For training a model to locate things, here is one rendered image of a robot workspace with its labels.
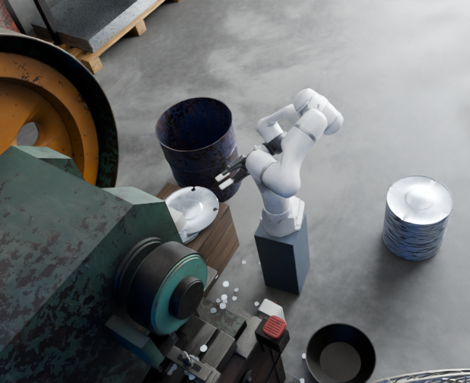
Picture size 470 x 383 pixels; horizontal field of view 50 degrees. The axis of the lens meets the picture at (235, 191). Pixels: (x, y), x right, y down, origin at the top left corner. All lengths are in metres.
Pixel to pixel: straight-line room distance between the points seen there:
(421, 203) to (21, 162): 1.79
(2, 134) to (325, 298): 1.66
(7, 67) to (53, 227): 0.50
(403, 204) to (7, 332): 1.89
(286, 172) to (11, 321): 1.19
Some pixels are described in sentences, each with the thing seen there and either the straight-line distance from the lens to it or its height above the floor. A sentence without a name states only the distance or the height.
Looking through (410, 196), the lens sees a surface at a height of 0.31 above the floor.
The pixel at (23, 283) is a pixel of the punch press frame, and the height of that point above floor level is 1.50.
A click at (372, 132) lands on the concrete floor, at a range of 3.20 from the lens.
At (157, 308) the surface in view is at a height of 1.38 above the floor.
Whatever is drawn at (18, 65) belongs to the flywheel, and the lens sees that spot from 1.40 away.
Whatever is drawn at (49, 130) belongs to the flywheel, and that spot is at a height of 1.33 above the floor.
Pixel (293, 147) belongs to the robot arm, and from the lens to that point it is 1.90.
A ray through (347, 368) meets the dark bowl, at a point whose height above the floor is 0.00.
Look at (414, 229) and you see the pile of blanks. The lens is 2.43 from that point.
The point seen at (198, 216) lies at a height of 0.38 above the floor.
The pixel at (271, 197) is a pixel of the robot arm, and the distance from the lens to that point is 1.99.
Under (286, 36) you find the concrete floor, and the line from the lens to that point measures 4.05.
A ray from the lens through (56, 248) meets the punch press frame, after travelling 1.01.
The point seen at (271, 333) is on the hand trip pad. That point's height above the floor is 0.76.
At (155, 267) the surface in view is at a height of 1.42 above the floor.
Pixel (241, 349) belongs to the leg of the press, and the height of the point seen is 0.64.
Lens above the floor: 2.23
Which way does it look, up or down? 49 degrees down
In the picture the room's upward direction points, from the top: 14 degrees counter-clockwise
